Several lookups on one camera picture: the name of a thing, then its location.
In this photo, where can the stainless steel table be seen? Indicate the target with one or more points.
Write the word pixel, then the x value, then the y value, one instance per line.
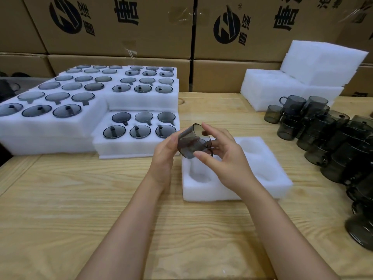
pixel 32 82

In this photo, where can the black round object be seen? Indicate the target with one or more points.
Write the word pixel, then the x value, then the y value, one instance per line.
pixel 21 74

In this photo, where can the person's right hand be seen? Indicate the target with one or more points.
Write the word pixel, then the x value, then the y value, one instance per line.
pixel 233 169

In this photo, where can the white grooved foam tray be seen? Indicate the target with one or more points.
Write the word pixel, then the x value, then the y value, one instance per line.
pixel 175 75
pixel 140 102
pixel 131 148
pixel 43 126
pixel 74 81
pixel 43 147
pixel 268 189
pixel 122 73

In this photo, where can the person's left forearm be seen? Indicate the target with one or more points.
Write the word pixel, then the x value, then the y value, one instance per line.
pixel 122 236

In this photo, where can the pile of smoky glass mugs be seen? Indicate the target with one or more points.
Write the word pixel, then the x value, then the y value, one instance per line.
pixel 320 128

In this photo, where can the person's right forearm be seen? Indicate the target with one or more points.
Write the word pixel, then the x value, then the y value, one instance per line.
pixel 285 242

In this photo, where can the stack of white foam trays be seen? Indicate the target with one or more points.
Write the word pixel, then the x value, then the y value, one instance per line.
pixel 276 84

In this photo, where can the person's left hand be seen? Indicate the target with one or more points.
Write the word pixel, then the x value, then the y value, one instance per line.
pixel 163 163

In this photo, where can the dark mugs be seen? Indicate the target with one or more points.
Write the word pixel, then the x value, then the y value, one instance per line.
pixel 7 90

